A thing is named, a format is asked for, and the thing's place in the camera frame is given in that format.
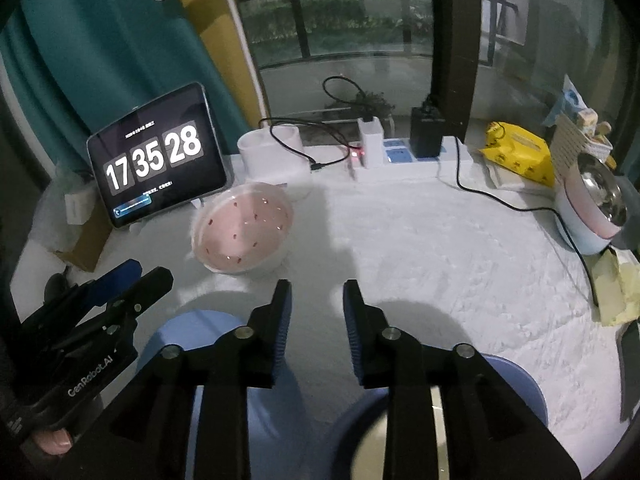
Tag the cream bowl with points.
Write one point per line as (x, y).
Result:
(434, 440)

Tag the white power strip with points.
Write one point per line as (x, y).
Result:
(425, 167)

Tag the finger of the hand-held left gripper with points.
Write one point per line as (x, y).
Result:
(117, 280)
(150, 290)

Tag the black power adapter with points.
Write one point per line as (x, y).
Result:
(427, 132)

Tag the yellow cloth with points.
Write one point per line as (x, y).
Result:
(612, 290)

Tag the blue plate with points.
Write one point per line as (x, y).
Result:
(200, 325)

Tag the person's left hand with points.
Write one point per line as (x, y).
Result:
(55, 441)

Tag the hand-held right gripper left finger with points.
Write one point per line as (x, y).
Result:
(282, 325)

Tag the white perforated basket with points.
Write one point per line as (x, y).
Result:
(575, 140)

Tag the dark grey metal object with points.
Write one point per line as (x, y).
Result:
(631, 370)

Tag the large blue bowl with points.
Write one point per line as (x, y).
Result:
(520, 390)

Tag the tablet with clock display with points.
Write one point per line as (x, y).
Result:
(150, 160)

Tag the yellow wipes package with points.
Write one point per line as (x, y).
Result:
(520, 155)

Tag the small white box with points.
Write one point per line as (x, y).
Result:
(77, 210)

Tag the balcony railing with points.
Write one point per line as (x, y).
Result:
(325, 15)

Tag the white cup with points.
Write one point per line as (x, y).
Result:
(270, 160)

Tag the blue white snack bag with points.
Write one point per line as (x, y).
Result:
(565, 100)

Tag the cardboard box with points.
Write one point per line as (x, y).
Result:
(85, 247)

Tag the black window frame post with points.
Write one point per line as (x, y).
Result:
(455, 35)

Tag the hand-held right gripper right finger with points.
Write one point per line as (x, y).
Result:
(352, 330)

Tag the pink speckled bowl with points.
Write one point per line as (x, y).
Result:
(240, 230)

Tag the teal curtain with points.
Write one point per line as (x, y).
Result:
(100, 50)

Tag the white charger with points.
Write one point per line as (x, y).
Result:
(370, 145)

